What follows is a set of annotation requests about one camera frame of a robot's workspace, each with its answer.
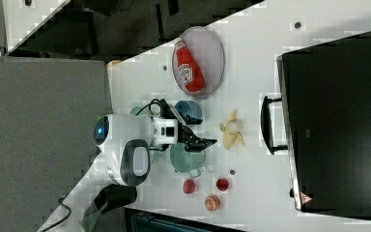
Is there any red strawberry toy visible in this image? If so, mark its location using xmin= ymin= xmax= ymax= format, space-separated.
xmin=183 ymin=180 xmax=195 ymax=194

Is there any green brush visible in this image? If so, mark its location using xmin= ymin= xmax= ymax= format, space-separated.
xmin=82 ymin=202 xmax=108 ymax=232

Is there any orange slice toy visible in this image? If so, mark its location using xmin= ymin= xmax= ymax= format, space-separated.
xmin=204 ymin=195 xmax=220 ymax=212

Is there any black toaster oven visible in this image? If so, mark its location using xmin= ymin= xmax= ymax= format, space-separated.
xmin=260 ymin=31 xmax=371 ymax=220

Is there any green cup with handle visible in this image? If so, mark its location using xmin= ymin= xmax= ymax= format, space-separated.
xmin=170 ymin=143 xmax=206 ymax=179

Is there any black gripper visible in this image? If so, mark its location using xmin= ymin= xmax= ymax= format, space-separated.
xmin=178 ymin=114 xmax=217 ymax=152

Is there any black large cup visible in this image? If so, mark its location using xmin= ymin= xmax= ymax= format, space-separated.
xmin=95 ymin=185 xmax=137 ymax=213

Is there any grey round plate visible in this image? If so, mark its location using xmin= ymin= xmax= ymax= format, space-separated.
xmin=172 ymin=26 xmax=225 ymax=99

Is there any red ketchup bottle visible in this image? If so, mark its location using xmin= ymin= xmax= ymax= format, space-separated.
xmin=174 ymin=38 xmax=205 ymax=92

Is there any plush peeled banana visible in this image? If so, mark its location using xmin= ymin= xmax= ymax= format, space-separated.
xmin=219 ymin=109 xmax=244 ymax=150

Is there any green colander basket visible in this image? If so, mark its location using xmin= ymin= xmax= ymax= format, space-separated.
xmin=130 ymin=106 xmax=165 ymax=163

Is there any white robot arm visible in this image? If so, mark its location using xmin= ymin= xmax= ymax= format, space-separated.
xmin=37 ymin=114 xmax=216 ymax=232

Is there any blue bowl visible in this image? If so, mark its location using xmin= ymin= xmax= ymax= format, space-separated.
xmin=175 ymin=101 xmax=202 ymax=119

